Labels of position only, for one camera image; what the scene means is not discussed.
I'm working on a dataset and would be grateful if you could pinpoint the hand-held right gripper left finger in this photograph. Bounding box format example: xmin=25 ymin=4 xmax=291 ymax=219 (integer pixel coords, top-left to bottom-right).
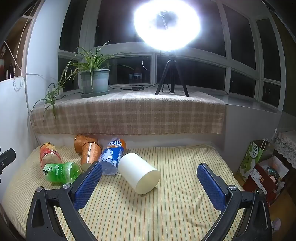
xmin=26 ymin=161 xmax=103 ymax=241

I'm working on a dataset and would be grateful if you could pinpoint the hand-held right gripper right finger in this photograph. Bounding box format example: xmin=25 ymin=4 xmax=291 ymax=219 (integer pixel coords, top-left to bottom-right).
xmin=197 ymin=163 xmax=273 ymax=241

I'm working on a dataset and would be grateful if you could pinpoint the white cup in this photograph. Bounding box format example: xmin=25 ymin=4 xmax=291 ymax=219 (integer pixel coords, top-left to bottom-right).
xmin=118 ymin=153 xmax=161 ymax=195

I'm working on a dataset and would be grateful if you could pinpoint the copper paper cup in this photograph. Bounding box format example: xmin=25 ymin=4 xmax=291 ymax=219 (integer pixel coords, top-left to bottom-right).
xmin=80 ymin=142 xmax=102 ymax=171
xmin=74 ymin=135 xmax=99 ymax=154

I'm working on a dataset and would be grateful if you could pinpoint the green plastic bottle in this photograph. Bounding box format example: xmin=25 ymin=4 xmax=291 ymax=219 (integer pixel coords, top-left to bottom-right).
xmin=43 ymin=162 xmax=81 ymax=184

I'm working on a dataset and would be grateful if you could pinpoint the blue label plastic bottle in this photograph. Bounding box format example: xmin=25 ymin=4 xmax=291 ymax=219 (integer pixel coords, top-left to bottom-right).
xmin=98 ymin=137 xmax=127 ymax=176

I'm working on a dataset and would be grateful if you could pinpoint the red label plastic bottle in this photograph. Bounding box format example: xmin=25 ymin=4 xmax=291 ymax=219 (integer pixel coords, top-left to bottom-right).
xmin=39 ymin=142 xmax=62 ymax=169

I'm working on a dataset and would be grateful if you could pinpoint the green paper bag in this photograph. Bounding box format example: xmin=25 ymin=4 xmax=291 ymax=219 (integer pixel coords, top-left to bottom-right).
xmin=239 ymin=140 xmax=274 ymax=182

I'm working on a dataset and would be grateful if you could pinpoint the red cardboard box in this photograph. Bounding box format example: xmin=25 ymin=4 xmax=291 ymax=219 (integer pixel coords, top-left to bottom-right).
xmin=242 ymin=155 xmax=290 ymax=207

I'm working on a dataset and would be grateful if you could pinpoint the striped bed sheet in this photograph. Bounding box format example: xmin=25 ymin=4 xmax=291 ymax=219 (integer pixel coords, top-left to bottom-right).
xmin=1 ymin=143 xmax=249 ymax=241

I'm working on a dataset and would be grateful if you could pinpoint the white lace cloth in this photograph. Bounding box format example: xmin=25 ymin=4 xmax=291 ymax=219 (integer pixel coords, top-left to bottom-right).
xmin=275 ymin=130 xmax=296 ymax=169

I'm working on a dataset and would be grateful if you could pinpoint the plaid beige cloth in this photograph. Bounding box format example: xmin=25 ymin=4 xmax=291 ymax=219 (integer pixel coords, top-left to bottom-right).
xmin=30 ymin=89 xmax=226 ymax=135

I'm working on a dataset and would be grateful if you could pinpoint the potted spider plant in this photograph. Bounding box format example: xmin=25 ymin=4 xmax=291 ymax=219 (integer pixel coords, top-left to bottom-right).
xmin=32 ymin=41 xmax=134 ymax=119

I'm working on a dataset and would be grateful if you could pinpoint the black tripod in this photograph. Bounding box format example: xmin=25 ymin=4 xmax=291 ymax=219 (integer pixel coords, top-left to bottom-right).
xmin=155 ymin=50 xmax=189 ymax=97

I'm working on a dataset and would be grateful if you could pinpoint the white bead cord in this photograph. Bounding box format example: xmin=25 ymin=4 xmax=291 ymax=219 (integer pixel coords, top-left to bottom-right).
xmin=4 ymin=5 xmax=37 ymax=92

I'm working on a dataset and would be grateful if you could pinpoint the ring light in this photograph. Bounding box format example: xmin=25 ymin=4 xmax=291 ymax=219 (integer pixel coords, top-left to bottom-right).
xmin=134 ymin=0 xmax=201 ymax=50

